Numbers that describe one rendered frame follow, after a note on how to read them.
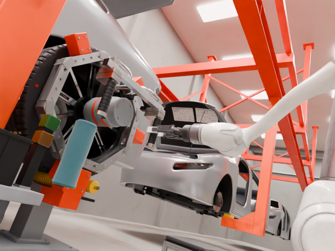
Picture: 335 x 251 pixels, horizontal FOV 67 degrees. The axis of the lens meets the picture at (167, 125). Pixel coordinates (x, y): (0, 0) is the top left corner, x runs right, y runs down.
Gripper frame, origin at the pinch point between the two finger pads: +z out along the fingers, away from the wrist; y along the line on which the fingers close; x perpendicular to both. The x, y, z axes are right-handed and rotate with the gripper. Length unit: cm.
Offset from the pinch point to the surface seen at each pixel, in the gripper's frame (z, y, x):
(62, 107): 74, -4, 11
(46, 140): -4, -52, -24
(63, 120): 74, -1, 3
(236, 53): 230, 638, 566
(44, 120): -2, -54, -19
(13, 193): -10, -58, -39
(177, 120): 181, 293, 135
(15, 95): 12, -58, -13
